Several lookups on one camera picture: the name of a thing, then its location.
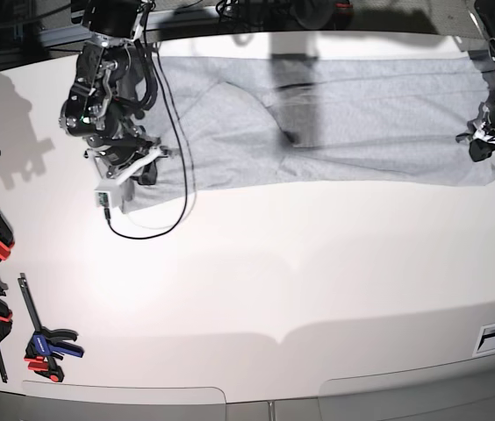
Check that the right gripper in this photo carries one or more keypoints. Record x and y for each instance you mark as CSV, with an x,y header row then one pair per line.
x,y
135,155

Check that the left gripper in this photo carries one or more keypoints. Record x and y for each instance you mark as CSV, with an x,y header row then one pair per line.
x,y
480,138

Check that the grey T-shirt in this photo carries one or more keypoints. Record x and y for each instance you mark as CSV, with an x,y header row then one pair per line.
x,y
245,123

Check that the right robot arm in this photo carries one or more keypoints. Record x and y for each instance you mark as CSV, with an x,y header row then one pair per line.
x,y
114,84

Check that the blue bar clamp on table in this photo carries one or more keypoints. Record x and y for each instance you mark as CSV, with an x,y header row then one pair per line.
x,y
46,347

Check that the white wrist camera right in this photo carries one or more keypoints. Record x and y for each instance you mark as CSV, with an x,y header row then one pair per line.
x,y
109,194

